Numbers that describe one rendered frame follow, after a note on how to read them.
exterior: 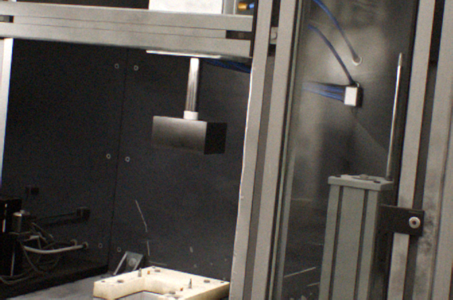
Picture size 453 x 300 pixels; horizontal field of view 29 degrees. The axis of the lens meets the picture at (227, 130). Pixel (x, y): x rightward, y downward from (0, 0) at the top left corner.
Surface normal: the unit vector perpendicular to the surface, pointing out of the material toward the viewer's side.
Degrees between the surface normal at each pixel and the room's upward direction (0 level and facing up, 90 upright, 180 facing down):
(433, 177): 90
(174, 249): 90
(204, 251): 90
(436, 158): 90
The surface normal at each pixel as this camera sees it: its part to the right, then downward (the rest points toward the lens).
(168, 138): -0.45, 0.00
